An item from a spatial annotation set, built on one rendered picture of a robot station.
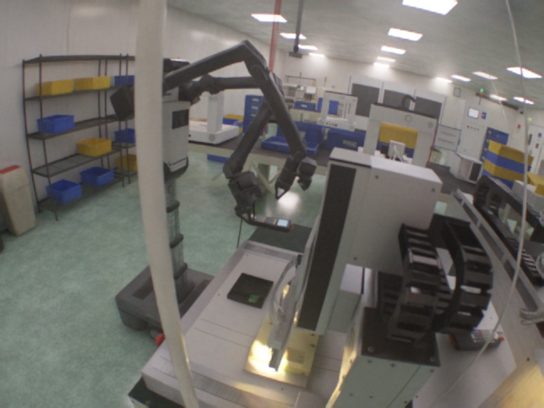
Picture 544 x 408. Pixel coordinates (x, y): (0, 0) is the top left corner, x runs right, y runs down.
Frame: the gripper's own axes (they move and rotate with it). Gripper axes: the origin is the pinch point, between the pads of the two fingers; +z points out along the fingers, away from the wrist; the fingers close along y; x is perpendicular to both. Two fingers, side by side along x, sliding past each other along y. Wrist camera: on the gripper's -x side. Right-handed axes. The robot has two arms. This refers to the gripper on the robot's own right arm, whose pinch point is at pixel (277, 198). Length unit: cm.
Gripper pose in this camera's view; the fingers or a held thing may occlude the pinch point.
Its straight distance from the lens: 128.0
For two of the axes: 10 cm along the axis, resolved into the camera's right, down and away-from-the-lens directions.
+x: -9.2, -4.0, 0.1
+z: -3.5, 8.3, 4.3
